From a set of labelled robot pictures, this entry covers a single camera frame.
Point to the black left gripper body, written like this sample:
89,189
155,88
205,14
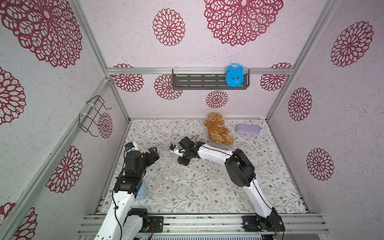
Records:
146,160

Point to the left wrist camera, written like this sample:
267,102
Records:
131,146

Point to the brown teddy bear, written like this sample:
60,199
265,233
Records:
217,131

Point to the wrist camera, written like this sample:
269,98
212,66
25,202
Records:
177,150
131,146

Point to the purple rectangular case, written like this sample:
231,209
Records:
248,129

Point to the blue alarm clock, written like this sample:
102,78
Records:
235,75

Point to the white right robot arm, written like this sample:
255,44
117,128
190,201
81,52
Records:
242,173

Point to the light blue cup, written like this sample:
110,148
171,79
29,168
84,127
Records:
142,193

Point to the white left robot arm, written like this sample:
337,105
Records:
123,221

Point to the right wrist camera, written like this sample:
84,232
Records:
177,150

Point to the grey wall shelf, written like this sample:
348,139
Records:
181,81

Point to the black wire wall basket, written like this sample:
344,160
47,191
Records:
102,120

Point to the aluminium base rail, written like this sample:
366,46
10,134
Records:
201,224

